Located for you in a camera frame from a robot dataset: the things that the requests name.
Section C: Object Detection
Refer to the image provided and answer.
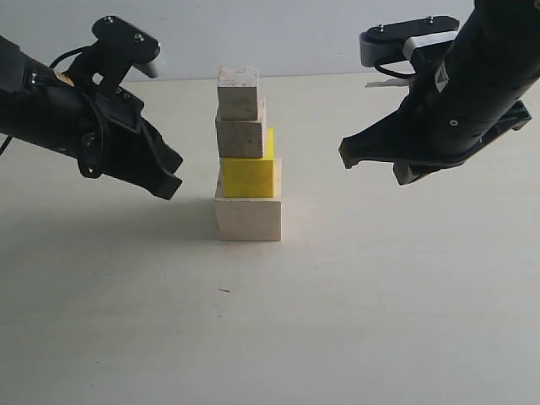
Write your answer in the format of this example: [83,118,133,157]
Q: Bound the medium wooden cube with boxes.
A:
[215,98,267,159]

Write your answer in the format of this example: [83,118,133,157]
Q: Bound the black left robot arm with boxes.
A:
[1,38,183,200]

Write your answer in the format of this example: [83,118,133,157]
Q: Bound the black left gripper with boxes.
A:
[62,84,184,200]

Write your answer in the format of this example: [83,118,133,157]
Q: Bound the small wooden cube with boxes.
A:
[217,66,259,121]

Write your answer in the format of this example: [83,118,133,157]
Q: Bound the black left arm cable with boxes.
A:
[0,46,111,179]

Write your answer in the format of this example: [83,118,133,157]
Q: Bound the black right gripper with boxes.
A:
[339,62,532,186]

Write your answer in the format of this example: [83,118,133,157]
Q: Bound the yellow cube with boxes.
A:
[220,127,282,198]

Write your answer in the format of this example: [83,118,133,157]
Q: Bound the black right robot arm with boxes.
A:
[339,1,539,185]

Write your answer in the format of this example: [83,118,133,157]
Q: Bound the large wooden cube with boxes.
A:
[213,170,282,242]

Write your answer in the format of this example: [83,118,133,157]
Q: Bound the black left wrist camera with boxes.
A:
[67,15,161,95]

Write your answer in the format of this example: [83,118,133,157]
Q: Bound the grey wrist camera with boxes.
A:
[359,15,460,68]

